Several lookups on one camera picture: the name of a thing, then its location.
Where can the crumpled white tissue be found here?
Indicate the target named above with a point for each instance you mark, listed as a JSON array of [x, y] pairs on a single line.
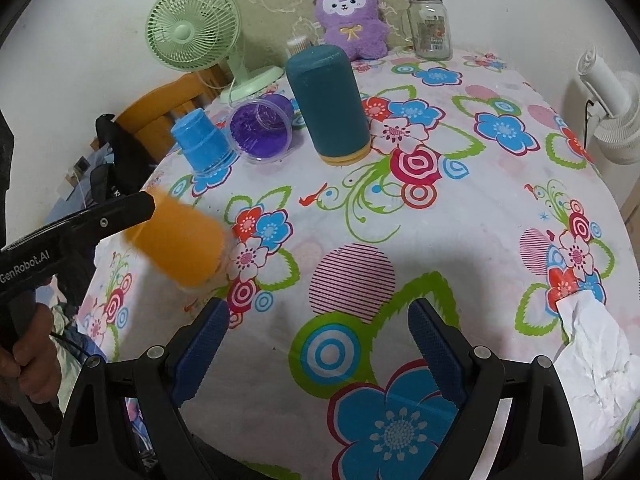
[[598, 372]]

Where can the orange wooden chair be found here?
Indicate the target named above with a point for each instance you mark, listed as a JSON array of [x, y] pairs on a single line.
[[142, 131]]

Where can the dark teal cylinder cup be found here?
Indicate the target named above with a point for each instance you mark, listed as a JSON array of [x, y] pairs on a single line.
[[326, 91]]

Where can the floral tablecloth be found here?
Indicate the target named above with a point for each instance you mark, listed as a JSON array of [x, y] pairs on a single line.
[[475, 195]]

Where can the purple plush toy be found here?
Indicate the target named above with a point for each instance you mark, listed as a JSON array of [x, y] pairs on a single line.
[[355, 26]]

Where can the orange plastic cup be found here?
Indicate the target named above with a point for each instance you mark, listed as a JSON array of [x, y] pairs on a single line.
[[182, 242]]

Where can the person's left hand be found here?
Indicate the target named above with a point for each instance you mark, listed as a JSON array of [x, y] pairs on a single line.
[[33, 362]]

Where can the black bag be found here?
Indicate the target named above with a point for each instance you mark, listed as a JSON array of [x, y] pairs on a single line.
[[131, 165]]

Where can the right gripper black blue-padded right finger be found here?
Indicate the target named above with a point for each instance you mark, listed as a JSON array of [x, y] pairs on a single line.
[[540, 440]]

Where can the blue plastic cup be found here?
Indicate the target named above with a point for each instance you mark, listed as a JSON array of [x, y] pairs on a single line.
[[204, 145]]

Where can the green desk fan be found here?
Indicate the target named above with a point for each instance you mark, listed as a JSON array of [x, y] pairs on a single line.
[[194, 35]]

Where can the glass jar with black lid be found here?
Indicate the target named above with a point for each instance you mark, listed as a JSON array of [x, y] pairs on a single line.
[[430, 30]]

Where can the purple clear plastic cup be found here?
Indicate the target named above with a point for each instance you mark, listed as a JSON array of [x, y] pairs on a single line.
[[261, 129]]

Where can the beige patterned wall panel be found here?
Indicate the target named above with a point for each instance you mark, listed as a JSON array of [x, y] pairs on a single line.
[[268, 24]]

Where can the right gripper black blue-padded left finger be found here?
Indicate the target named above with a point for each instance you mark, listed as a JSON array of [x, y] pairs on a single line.
[[96, 439]]

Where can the white standing fan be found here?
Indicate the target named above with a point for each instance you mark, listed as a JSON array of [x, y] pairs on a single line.
[[615, 107]]

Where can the small white round container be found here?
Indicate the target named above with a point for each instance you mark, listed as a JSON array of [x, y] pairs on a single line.
[[297, 44]]

